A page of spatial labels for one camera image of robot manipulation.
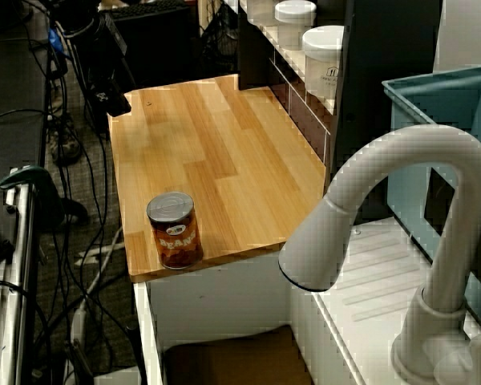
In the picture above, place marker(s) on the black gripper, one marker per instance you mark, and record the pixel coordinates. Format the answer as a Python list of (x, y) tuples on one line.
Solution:
[(102, 60)]

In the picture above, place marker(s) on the toy beans can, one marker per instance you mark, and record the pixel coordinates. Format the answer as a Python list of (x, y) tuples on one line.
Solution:
[(176, 240)]

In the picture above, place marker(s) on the white toy sink unit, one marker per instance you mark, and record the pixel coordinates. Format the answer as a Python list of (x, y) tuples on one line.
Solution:
[(385, 264)]

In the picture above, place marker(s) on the camouflage shoe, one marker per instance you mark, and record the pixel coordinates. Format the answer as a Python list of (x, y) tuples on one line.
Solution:
[(66, 144)]

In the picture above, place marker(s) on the black computer case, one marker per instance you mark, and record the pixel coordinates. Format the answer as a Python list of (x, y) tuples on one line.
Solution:
[(160, 48)]

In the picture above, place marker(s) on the black keyboard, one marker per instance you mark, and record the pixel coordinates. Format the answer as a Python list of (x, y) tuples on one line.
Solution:
[(144, 10)]

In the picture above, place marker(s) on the black desk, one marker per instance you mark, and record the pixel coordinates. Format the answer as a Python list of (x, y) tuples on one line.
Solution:
[(12, 80)]

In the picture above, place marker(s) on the green clamp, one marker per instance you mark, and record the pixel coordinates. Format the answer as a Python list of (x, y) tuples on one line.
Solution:
[(28, 174)]

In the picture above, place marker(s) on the short black panel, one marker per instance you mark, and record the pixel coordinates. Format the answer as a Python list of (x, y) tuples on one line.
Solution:
[(252, 56)]

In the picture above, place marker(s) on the dark tiled backsplash with shelf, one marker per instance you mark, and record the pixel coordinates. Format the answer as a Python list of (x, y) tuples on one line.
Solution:
[(304, 116)]

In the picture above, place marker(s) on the plain white lidded jar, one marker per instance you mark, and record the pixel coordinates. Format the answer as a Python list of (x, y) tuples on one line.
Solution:
[(294, 24)]

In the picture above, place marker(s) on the white jar with logo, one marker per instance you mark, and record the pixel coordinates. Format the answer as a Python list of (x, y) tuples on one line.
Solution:
[(321, 60)]

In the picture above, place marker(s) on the blue plastic bin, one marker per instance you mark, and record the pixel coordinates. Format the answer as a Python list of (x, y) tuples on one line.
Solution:
[(409, 108)]

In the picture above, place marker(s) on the white toy faucet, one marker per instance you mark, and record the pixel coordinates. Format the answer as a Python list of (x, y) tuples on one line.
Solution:
[(457, 160)]

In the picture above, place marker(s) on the silver metal rail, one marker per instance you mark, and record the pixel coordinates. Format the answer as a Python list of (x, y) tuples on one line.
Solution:
[(18, 248)]

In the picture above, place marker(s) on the tall black post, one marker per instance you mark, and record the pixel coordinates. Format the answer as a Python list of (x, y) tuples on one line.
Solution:
[(385, 40)]

